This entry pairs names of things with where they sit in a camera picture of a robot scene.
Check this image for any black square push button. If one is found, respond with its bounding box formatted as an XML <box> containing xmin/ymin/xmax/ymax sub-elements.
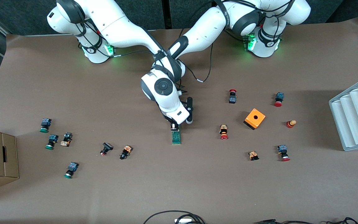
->
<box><xmin>100</xmin><ymin>142</ymin><xmax>114</xmax><ymax>156</ymax></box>

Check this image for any black cable with connector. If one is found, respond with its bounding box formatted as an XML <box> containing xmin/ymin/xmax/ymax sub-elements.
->
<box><xmin>254</xmin><ymin>217</ymin><xmax>358</xmax><ymax>224</ymax></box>

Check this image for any green push button blue block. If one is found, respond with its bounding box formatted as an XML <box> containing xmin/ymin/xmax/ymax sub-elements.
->
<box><xmin>64</xmin><ymin>162</ymin><xmax>79</xmax><ymax>179</ymax></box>
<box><xmin>45</xmin><ymin>134</ymin><xmax>59</xmax><ymax>150</ymax></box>
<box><xmin>40</xmin><ymin>118</ymin><xmax>52</xmax><ymax>133</ymax></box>

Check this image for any black push button orange block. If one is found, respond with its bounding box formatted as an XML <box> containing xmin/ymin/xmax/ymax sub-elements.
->
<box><xmin>119</xmin><ymin>145</ymin><xmax>133</xmax><ymax>160</ymax></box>

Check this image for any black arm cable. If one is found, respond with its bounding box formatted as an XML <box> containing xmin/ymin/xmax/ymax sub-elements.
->
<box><xmin>179</xmin><ymin>26</ymin><xmax>214</xmax><ymax>83</ymax></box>
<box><xmin>113</xmin><ymin>49</ymin><xmax>154</xmax><ymax>58</ymax></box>

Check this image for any black orange contact block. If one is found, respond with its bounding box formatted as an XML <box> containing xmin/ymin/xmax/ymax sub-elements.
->
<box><xmin>60</xmin><ymin>132</ymin><xmax>73</xmax><ymax>147</ymax></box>

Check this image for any orange button enclosure box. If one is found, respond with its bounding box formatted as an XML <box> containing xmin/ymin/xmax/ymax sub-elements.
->
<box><xmin>243</xmin><ymin>108</ymin><xmax>266</xmax><ymax>130</ymax></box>

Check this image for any black looped cable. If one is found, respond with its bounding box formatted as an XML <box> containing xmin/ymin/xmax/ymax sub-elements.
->
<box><xmin>143</xmin><ymin>210</ymin><xmax>206</xmax><ymax>224</ymax></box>

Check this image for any black vertical divider strip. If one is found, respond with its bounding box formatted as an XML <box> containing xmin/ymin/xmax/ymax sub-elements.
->
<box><xmin>161</xmin><ymin>0</ymin><xmax>172</xmax><ymax>30</ymax></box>

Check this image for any grey ridged tray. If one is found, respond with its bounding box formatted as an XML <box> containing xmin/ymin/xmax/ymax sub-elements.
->
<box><xmin>328</xmin><ymin>74</ymin><xmax>358</xmax><ymax>152</ymax></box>

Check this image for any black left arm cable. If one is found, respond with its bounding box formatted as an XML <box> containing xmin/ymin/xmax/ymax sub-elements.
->
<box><xmin>179</xmin><ymin>26</ymin><xmax>214</xmax><ymax>83</ymax></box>

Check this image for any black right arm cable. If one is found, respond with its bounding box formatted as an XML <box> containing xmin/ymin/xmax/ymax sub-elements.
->
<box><xmin>113</xmin><ymin>49</ymin><xmax>154</xmax><ymax>58</ymax></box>

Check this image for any red push button blue block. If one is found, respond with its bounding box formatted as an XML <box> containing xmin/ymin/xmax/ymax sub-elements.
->
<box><xmin>274</xmin><ymin>92</ymin><xmax>285</xmax><ymax>107</ymax></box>
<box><xmin>277</xmin><ymin>145</ymin><xmax>291</xmax><ymax>162</ymax></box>

